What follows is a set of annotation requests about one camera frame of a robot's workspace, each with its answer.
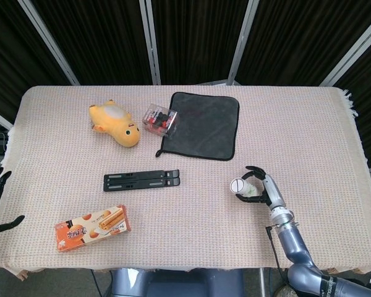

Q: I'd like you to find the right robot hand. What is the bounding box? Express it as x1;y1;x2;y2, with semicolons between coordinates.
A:
236;165;288;209

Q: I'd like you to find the white paper cup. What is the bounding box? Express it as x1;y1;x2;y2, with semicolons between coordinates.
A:
229;178;257;196

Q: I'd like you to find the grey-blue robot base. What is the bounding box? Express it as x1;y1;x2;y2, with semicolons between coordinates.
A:
110;267;245;297

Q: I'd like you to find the beige woven tablecloth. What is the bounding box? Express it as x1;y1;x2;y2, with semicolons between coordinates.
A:
0;85;371;275

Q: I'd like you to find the grey cloth with black trim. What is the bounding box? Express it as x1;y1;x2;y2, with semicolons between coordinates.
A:
155;92;240;161

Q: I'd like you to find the beige shoe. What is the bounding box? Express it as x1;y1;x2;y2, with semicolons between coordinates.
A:
272;285;295;297

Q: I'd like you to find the orange snack box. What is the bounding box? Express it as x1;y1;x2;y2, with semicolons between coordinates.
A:
54;204;132;253

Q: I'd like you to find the black folding stand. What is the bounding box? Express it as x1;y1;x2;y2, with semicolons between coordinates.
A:
103;169;181;192

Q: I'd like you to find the clear box with red-black items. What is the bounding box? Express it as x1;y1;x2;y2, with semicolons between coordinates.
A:
142;103;180;137

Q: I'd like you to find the yellow plush toy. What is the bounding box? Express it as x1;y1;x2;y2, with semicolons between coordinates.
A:
89;98;141;149

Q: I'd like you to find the black folding screen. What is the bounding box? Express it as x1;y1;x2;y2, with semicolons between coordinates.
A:
0;0;371;174

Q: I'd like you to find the black cable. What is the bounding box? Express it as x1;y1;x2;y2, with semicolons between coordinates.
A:
265;225;286;288

